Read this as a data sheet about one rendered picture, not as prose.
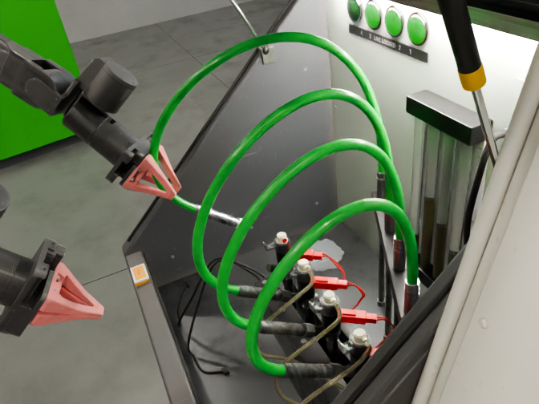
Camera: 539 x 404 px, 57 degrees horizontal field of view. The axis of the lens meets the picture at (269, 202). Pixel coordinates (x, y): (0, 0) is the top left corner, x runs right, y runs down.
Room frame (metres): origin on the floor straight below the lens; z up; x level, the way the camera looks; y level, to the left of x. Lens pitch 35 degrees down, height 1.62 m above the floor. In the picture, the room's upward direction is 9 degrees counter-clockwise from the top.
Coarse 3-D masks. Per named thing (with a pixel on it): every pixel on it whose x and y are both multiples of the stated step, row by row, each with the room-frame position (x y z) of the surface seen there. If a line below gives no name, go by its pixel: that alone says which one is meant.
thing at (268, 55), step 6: (234, 0) 0.97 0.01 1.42; (234, 6) 0.97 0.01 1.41; (240, 12) 0.97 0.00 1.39; (246, 18) 0.98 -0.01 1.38; (246, 24) 0.98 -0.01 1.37; (252, 30) 0.98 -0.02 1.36; (258, 48) 0.99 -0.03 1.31; (264, 48) 0.98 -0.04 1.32; (270, 48) 0.99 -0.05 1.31; (264, 54) 0.98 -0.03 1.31; (270, 54) 0.98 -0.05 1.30; (264, 60) 0.98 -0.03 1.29; (270, 60) 0.98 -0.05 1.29
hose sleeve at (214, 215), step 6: (198, 204) 0.70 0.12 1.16; (198, 210) 0.69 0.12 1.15; (216, 210) 0.70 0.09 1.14; (210, 216) 0.69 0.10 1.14; (216, 216) 0.69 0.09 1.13; (222, 216) 0.69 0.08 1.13; (228, 216) 0.70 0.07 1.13; (234, 216) 0.70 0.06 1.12; (222, 222) 0.69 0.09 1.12; (228, 222) 0.69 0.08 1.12; (234, 222) 0.69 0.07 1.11
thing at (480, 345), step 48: (528, 96) 0.33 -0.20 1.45; (528, 144) 0.32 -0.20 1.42; (528, 192) 0.30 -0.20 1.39; (480, 240) 0.32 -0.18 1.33; (528, 240) 0.28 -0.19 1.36; (480, 288) 0.30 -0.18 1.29; (528, 288) 0.26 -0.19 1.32; (480, 336) 0.28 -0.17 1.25; (528, 336) 0.25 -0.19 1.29; (432, 384) 0.31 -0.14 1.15; (480, 384) 0.26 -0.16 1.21; (528, 384) 0.23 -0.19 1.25
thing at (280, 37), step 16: (288, 32) 0.71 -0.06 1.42; (240, 48) 0.70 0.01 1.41; (336, 48) 0.70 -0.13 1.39; (208, 64) 0.70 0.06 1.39; (352, 64) 0.71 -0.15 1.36; (192, 80) 0.69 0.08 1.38; (176, 96) 0.69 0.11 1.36; (368, 96) 0.71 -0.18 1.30; (160, 128) 0.69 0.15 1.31; (384, 176) 0.71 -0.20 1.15; (192, 208) 0.69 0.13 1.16
